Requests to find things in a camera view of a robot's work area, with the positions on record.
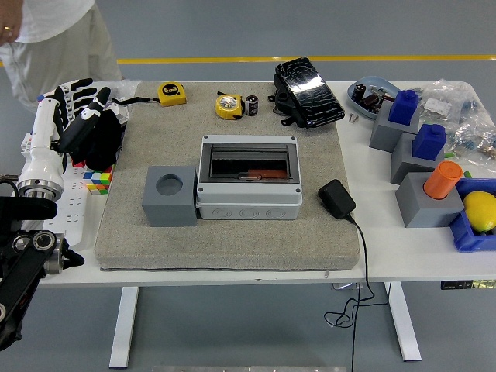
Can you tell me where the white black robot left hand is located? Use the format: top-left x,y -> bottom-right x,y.
19,77 -> 112,184

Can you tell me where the person's right hand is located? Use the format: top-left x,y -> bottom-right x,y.
0,7 -> 19,47

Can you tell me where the grey junction box clear lid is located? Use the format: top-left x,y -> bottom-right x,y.
195,134 -> 304,221

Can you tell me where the orange cylinder battery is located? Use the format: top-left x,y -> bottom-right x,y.
422,160 -> 464,201
246,167 -> 291,181

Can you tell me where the white circuit breaker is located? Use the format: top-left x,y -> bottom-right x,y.
19,131 -> 40,160

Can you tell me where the person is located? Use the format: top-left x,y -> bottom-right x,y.
0,0 -> 123,114

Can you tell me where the black cloth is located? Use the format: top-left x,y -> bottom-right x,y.
69,108 -> 124,172

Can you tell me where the small colourful puzzle cube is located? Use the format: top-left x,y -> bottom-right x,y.
83,164 -> 117,196

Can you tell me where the white power strip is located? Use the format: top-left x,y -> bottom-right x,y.
42,166 -> 89,247

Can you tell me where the yellow square tape measure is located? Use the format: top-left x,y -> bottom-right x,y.
111,82 -> 188,108

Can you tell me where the grey holder block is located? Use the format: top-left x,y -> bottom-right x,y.
141,165 -> 199,228
394,172 -> 466,229
390,133 -> 446,185
368,99 -> 422,153

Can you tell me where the yellow tape measure chrome face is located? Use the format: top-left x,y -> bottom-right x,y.
215,91 -> 246,120

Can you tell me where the white table leg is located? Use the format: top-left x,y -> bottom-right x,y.
108,286 -> 140,369
383,281 -> 422,362

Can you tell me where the grey-brown mat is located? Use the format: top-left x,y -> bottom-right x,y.
94,80 -> 361,272

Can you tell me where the black device stand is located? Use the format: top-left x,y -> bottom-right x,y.
267,73 -> 301,127

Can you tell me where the black power adapter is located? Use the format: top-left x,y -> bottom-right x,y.
317,178 -> 357,220

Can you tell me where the brown capacitor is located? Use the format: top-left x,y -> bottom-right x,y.
362,94 -> 384,111

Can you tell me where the blue-grey dish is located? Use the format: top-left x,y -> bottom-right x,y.
347,75 -> 400,120

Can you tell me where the blue bottle-shaped block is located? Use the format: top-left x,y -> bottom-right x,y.
411,123 -> 446,160
388,89 -> 421,127

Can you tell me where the clear plastic parts bag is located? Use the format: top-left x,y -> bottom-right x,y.
419,79 -> 484,129
445,115 -> 496,164

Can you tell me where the blue plastic bin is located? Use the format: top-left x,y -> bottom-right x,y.
449,177 -> 496,253

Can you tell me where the yellow lemon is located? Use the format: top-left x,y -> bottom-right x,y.
463,191 -> 496,234

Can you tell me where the black desk controller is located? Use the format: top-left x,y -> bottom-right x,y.
439,279 -> 496,291

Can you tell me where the black adapter cord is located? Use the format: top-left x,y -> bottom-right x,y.
323,215 -> 388,372

